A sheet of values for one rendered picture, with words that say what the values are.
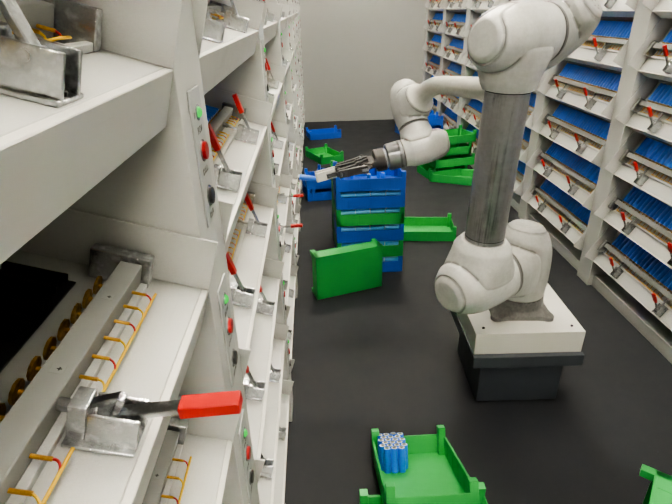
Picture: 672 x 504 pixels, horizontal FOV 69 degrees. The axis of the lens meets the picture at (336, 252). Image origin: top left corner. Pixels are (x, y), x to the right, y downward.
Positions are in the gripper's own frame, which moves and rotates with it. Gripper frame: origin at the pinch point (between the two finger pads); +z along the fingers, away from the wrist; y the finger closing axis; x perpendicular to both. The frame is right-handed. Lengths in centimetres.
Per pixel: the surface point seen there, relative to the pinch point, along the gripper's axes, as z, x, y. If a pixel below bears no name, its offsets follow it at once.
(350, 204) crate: -6, -30, 41
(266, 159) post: 11, 22, -46
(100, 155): 9, 47, -130
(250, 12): 5, 52, -47
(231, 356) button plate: 13, 20, -112
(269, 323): 19, -7, -67
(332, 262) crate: 7, -45, 22
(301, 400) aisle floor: 26, -57, -38
